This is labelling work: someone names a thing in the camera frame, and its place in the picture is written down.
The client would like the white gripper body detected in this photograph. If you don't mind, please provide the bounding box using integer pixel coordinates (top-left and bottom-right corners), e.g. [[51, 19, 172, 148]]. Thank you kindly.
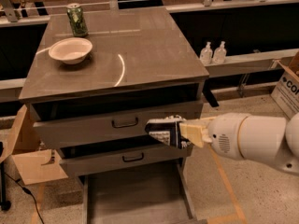
[[208, 113, 249, 160]]

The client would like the bottom open grey drawer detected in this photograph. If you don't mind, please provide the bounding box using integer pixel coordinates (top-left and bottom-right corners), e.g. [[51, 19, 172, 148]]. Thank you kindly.
[[82, 161, 207, 224]]

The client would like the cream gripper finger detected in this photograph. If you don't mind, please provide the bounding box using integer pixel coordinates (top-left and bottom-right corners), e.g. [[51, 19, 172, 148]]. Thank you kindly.
[[184, 116, 217, 124], [179, 122, 212, 147]]

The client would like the green soda can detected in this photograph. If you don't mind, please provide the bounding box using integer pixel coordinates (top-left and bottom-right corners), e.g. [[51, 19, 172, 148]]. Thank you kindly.
[[66, 3, 88, 37]]

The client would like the blue chip bag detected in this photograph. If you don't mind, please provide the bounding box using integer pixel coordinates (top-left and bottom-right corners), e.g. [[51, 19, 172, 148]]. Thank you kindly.
[[145, 115, 192, 149]]

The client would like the grey drawer cabinet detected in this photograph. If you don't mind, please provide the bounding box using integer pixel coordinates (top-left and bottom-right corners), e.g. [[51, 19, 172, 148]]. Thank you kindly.
[[18, 6, 210, 224]]

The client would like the metal railing frame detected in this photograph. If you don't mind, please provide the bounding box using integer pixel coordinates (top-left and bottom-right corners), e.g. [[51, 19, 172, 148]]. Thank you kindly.
[[0, 0, 299, 104]]

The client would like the black floor cable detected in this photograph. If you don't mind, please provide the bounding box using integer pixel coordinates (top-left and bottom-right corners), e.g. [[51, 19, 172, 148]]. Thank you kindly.
[[4, 172, 45, 224]]

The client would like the white printed cardboard box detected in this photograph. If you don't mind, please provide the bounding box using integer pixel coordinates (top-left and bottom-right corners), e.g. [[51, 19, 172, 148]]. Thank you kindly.
[[271, 51, 299, 119]]

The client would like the left clear sanitizer bottle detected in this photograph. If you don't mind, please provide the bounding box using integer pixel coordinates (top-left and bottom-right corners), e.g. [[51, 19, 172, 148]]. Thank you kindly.
[[200, 42, 213, 64]]

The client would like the white bowl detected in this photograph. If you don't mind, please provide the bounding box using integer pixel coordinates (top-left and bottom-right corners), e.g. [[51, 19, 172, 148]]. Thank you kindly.
[[49, 37, 93, 64]]

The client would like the middle grey drawer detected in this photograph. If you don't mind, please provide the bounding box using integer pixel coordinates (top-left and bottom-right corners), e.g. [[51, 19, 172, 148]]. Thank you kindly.
[[60, 135, 192, 176]]

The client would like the right clear sanitizer bottle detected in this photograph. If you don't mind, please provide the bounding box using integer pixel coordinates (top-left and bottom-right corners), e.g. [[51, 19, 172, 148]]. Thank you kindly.
[[213, 41, 227, 63]]

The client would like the top grey drawer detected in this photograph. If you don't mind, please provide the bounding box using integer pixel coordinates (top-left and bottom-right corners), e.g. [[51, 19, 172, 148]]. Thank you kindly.
[[34, 101, 203, 149]]

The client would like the brown cardboard box left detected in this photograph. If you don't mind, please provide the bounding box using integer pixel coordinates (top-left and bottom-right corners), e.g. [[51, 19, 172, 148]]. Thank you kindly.
[[1, 105, 67, 185]]

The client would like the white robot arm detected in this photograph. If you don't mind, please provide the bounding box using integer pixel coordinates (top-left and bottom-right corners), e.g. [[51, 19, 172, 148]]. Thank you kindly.
[[179, 113, 299, 175]]

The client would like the clear sanitizer bottle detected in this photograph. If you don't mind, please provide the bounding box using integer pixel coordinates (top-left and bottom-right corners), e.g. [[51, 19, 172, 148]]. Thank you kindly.
[[213, 41, 227, 63], [200, 42, 213, 64]]

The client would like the black stand base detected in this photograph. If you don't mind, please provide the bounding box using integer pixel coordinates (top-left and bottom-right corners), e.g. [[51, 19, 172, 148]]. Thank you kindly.
[[0, 142, 12, 212]]

